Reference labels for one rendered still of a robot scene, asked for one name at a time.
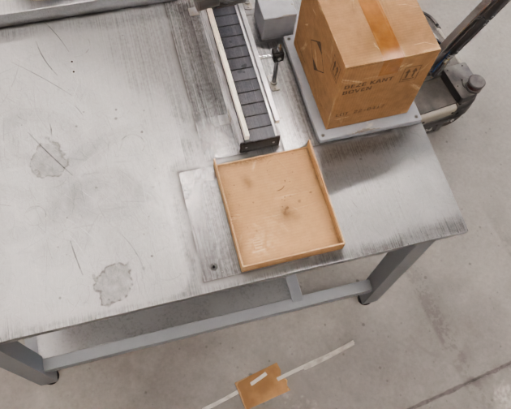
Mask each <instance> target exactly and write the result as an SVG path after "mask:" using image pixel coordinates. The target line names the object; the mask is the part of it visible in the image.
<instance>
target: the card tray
mask: <svg viewBox="0 0 511 409"><path fill-rule="evenodd" d="M213 166H214V169H215V172H216V176H217V181H218V184H219V188H220V191H221V197H222V199H223V203H224V206H225V212H226V216H227V218H228V222H229V225H230V231H231V234H232V237H233V241H234V246H235V249H236V252H237V256H238V262H239V264H240V268H241V271H242V272H247V271H250V270H253V269H260V268H263V267H267V266H270V265H277V264H280V263H284V262H288V261H292V260H297V259H302V258H305V257H309V256H315V255H319V254H322V253H326V252H332V251H336V250H340V249H343V247H344V246H345V244H346V242H345V240H344V237H343V234H342V232H341V228H340V226H339V223H338V220H337V216H336V214H335V211H334V208H333V204H332V201H331V200H330V197H329V193H328V190H327V187H326V185H325V182H324V178H323V175H322V173H321V171H320V167H319V164H318V161H317V159H316V155H315V152H314V149H313V147H312V145H311V141H310V140H308V143H307V146H306V147H302V148H298V149H291V150H286V151H282V152H278V153H270V154H266V155H262V156H258V157H250V158H246V159H242V160H238V161H231V162H227V163H222V164H218V165H217V163H216V159H215V158H214V159H213Z"/></svg>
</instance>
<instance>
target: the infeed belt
mask: <svg viewBox="0 0 511 409"><path fill-rule="evenodd" d="M212 10H213V14H214V18H215V20H216V24H217V28H218V32H219V34H220V37H221V42H222V44H223V48H224V51H225V56H226V58H227V62H228V64H229V67H230V72H231V75H232V78H233V81H234V86H235V88H236V92H237V94H238V99H239V102H240V106H241V108H242V111H243V116H244V118H245V122H246V125H247V130H248V132H249V140H244V137H243V140H244V142H245V144H247V143H251V142H256V141H260V140H267V139H272V138H276V136H275V132H274V130H273V125H272V123H271V120H270V117H269V114H268V110H267V107H266V105H265V102H264V97H263V94H262V92H261V90H260V85H259V81H258V79H257V76H256V72H255V69H254V66H253V63H252V60H251V56H250V54H249V51H248V48H247V43H246V41H245V38H244V35H243V30H242V28H241V25H240V23H239V20H238V15H237V12H236V10H235V7H234V6H225V7H221V8H214V9H212ZM206 12H207V9H206ZM207 15H208V12H207ZM208 20H209V17H208ZM209 23H210V20H209ZM210 26H211V23H210ZM211 29H212V26H211ZM212 32H213V29H212ZM213 37H214V40H215V36H214V34H213ZM215 43H216V40H215ZM216 45H217V43H216ZM217 51H218V54H219V50H218V48H217ZM219 57H220V59H221V56H220V54H219ZM221 65H222V61H221ZM222 68H223V71H224V74H225V70H224V67H223V65H222ZM225 78H226V75H225ZM226 82H227V84H228V81H227V79H226ZM228 88H229V90H230V87H229V85H228ZM230 95H231V92H230ZM231 98H232V95H231ZM232 102H233V104H234V101H233V98H232ZM234 109H235V106H234ZM235 113H236V115H237V112H236V109H235ZM237 118H238V115H237ZM238 123H239V126H240V122H239V120H238ZM240 129H241V132H242V128H241V126H240ZM242 135H243V132H242Z"/></svg>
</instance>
